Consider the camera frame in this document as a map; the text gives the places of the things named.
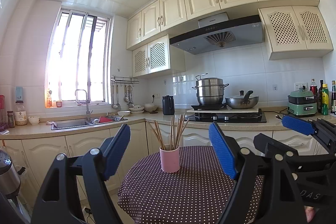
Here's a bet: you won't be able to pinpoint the person right hand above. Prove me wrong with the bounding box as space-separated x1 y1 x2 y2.
305 206 315 223

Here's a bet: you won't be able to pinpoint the green yellow bottle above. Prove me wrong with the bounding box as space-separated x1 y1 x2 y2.
321 84 329 115

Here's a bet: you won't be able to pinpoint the green electric cooker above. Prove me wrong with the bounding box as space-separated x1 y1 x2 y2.
287 89 317 117

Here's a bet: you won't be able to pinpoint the dark sauce bottle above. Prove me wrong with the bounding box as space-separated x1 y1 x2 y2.
330 80 336 114

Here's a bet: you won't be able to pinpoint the red bottle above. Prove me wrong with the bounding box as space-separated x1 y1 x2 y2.
310 79 318 97

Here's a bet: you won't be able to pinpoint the lower cream cabinets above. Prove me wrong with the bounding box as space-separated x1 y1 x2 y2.
5 123 282 210

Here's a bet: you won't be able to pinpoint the cream cabinets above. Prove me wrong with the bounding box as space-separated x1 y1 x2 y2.
126 0 334 79
5 123 282 210

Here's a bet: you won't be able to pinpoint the steel wok with lid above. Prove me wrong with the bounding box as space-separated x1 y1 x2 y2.
226 90 259 109

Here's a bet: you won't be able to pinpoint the steel sink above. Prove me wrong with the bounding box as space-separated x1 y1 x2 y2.
51 115 127 130

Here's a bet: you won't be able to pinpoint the steel faucet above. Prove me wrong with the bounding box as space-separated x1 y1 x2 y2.
75 89 91 121

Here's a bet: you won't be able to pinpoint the brown polka dot tablecloth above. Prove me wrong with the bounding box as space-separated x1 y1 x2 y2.
117 145 264 224

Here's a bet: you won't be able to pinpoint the black gas stove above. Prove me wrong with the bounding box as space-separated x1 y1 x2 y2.
185 109 266 123

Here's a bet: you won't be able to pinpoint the clear jar blue lid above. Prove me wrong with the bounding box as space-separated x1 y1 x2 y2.
14 86 27 126

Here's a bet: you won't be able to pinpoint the steel steamer pot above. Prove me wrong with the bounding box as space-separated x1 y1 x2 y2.
193 73 229 105

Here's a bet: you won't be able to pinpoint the black induction cooker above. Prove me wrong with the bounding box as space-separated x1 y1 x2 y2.
191 103 227 111

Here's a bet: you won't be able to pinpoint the pink cup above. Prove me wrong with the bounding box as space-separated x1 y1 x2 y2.
159 144 180 173

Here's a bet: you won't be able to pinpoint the stack of white bowls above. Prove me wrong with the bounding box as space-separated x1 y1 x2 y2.
129 105 144 113

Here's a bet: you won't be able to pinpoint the upper cream cabinets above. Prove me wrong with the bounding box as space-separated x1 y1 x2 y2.
126 0 334 79

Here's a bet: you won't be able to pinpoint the dark blue kettle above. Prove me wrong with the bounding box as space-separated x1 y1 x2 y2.
162 96 175 115

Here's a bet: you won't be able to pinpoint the window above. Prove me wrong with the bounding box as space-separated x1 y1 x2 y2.
45 9 110 108

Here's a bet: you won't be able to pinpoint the grey range hood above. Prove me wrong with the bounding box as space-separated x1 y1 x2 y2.
169 15 263 55

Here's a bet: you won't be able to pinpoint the utensil wall rack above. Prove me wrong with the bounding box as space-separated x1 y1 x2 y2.
110 76 139 109

